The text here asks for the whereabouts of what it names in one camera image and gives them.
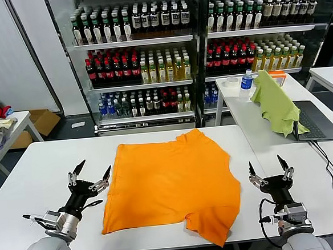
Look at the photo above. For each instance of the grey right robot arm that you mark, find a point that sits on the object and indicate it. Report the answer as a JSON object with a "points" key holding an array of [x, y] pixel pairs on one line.
{"points": [[303, 242]]}

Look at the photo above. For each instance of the white label dark bottle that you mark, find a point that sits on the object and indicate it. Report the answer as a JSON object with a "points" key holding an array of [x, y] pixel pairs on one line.
{"points": [[175, 17], [165, 17], [145, 20], [185, 16], [154, 19], [136, 20]]}

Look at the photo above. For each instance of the green water bottle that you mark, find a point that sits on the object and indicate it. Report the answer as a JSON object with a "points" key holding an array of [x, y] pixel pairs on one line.
{"points": [[119, 109], [126, 108]]}

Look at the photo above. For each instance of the blue drink bottle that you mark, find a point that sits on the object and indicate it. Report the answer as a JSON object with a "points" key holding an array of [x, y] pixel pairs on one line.
{"points": [[214, 97], [111, 110], [207, 97], [103, 110]]}

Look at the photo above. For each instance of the white flat floor item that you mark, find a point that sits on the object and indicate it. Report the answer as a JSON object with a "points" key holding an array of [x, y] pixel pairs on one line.
{"points": [[78, 125]]}

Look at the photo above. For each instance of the blue label water bottle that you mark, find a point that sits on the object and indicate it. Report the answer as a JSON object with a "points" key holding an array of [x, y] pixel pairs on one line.
{"points": [[246, 85]]}

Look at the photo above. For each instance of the orange t-shirt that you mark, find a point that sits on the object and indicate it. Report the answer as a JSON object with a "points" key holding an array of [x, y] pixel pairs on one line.
{"points": [[170, 182]]}

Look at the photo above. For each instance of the white tape roll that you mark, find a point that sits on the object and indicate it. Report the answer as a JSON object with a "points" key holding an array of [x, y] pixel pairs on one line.
{"points": [[231, 81]]}

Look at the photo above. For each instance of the beige label dark bottle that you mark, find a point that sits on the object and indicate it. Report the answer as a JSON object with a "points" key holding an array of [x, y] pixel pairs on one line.
{"points": [[284, 11], [276, 11], [267, 12]]}

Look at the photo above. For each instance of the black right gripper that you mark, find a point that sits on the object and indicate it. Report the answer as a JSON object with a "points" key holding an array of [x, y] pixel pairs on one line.
{"points": [[276, 188]]}

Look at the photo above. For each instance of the white table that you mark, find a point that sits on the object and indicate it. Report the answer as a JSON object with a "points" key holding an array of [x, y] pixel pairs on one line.
{"points": [[23, 116], [240, 111], [329, 76]]}

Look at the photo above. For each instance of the grey label dark bottle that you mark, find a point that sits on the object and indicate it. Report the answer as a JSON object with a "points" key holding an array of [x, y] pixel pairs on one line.
{"points": [[312, 6], [293, 9], [303, 8]]}

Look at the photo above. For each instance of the white cap dark bottle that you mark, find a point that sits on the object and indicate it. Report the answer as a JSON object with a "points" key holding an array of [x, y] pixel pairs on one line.
{"points": [[157, 105], [142, 108], [149, 106], [134, 108]]}

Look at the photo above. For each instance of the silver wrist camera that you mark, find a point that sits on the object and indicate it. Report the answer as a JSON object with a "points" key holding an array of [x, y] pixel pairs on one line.
{"points": [[297, 211], [53, 218]]}

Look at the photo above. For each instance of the red cap cola bottle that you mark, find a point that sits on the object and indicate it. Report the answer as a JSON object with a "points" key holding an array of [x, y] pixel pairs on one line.
{"points": [[127, 72], [118, 72], [251, 59], [218, 62], [109, 73], [209, 63], [226, 62], [90, 74], [243, 59], [235, 61], [99, 73], [173, 103], [165, 103], [136, 70]]}

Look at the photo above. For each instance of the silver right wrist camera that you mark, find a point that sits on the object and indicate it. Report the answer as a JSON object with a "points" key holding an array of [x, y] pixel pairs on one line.
{"points": [[297, 211]]}

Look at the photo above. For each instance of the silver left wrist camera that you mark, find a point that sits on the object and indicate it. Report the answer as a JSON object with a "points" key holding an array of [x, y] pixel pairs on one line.
{"points": [[53, 218]]}

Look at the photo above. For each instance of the brown cardboard box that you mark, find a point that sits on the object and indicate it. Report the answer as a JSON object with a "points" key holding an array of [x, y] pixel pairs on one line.
{"points": [[44, 119]]}

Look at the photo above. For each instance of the orange and white box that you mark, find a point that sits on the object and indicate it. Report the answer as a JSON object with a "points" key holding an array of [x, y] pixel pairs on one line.
{"points": [[280, 79]]}

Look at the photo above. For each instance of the yellow tea bottle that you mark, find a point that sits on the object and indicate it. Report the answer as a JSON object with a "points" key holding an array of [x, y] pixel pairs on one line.
{"points": [[284, 61], [259, 62], [162, 72], [187, 103], [170, 71], [144, 73], [179, 70], [187, 69], [180, 103], [276, 61], [153, 73], [268, 62], [292, 59], [300, 58]]}

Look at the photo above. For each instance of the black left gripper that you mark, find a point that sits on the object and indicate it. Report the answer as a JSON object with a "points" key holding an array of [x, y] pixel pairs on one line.
{"points": [[78, 194]]}

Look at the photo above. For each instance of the dark grey laptop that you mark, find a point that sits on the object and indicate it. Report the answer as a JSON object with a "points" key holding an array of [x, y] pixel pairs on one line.
{"points": [[314, 120]]}

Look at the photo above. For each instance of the drink bottle shelf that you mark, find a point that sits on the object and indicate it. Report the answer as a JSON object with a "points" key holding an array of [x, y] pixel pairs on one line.
{"points": [[132, 42]]}

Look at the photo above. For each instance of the glass door beverage cooler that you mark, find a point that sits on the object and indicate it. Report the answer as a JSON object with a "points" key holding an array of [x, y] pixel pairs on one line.
{"points": [[262, 31]]}

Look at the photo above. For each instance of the green t-shirt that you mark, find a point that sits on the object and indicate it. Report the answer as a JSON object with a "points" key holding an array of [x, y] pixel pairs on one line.
{"points": [[276, 106]]}

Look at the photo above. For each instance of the green cap dark bottle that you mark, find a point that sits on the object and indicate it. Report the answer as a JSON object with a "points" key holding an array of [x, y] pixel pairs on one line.
{"points": [[258, 17], [211, 20], [221, 19], [117, 28], [126, 27], [87, 30], [107, 29], [239, 18], [230, 19], [249, 17], [77, 31], [97, 29]]}

